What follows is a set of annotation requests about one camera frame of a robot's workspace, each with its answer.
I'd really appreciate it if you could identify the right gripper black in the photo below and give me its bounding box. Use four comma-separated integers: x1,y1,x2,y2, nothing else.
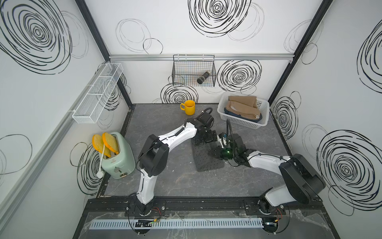
207,146,237,160

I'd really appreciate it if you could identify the dark perforated mat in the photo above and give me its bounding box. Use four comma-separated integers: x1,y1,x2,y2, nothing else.
192,139,225,172

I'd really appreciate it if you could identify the blue denim skirt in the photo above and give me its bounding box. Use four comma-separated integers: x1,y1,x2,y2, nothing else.
224,108,263,123

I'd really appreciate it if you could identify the tan brown skirt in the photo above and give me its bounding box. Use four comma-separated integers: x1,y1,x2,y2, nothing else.
225,96,261,119

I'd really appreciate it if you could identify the white perforated plastic basket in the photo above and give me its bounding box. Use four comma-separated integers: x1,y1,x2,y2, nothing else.
217,92,270,129

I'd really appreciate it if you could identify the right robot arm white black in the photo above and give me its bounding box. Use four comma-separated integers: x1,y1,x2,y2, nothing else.
209,133,326,215

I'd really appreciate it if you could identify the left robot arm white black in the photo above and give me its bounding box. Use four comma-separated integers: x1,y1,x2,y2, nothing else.
135,107,217,214

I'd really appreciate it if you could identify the yellow mug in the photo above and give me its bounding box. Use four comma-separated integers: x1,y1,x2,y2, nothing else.
180,100,196,116

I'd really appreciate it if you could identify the dark cylindrical bottle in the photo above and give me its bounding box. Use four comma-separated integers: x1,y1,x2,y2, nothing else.
197,71,210,85

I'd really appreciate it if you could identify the right toast slice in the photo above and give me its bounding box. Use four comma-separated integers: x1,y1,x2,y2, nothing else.
102,132,119,154

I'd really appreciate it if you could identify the toast slice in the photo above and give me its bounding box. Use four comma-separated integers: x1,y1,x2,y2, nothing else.
92,134,111,157
102,132,119,154

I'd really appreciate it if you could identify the mint green toaster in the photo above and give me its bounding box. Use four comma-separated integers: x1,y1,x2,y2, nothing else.
101,132,136,179

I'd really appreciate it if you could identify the left toast slice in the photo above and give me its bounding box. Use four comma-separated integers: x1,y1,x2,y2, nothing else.
92,134,111,157

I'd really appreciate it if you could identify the black wire wall basket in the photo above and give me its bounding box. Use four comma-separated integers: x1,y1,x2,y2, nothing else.
171,54,217,87

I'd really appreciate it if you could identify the white slotted cable duct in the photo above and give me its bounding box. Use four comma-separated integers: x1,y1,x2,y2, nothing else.
89,218,264,230

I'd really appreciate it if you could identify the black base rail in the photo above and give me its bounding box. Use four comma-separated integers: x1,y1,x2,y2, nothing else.
83,196,323,217

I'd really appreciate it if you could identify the white wire wall shelf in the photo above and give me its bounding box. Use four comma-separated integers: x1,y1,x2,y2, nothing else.
72,62,123,124

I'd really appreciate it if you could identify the white toaster plug cord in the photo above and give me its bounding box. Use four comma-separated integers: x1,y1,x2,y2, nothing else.
96,144,105,179

